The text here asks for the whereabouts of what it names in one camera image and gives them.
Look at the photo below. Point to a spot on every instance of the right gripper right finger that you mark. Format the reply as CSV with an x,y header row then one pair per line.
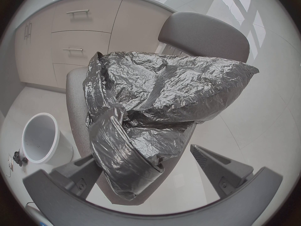
x,y
223,173

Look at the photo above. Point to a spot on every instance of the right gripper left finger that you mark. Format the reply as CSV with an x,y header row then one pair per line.
x,y
77,171

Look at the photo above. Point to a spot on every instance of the black plastic bag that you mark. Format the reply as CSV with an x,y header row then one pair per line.
x,y
164,86

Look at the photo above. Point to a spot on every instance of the white trash bin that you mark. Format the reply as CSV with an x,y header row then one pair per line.
x,y
62,147

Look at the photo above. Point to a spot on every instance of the crumpled black plastic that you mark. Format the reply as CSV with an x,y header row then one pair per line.
x,y
18,158

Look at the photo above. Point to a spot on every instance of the beige cabinet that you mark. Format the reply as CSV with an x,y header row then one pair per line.
x,y
77,39

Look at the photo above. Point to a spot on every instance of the grey padded chair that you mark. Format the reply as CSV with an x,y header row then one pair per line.
x,y
202,32

